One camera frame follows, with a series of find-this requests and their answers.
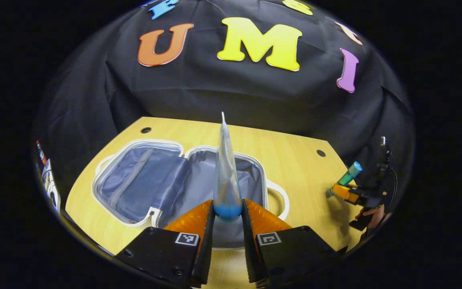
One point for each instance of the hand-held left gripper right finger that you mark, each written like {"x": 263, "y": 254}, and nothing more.
{"x": 249, "y": 249}

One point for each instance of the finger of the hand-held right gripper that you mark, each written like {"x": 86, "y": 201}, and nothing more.
{"x": 345, "y": 192}

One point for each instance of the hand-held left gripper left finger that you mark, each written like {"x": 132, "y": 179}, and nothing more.
{"x": 207, "y": 249}

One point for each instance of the teal capped bottle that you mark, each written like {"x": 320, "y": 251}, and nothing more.
{"x": 351, "y": 172}

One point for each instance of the clear tube with blue cap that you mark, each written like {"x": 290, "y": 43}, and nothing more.
{"x": 227, "y": 180}

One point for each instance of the white suitcase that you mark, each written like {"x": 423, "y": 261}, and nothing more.
{"x": 142, "y": 180}

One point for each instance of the black table grommet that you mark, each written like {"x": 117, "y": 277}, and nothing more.
{"x": 146, "y": 130}
{"x": 321, "y": 153}

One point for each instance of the red white bottle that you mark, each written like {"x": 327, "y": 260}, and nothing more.
{"x": 41, "y": 152}

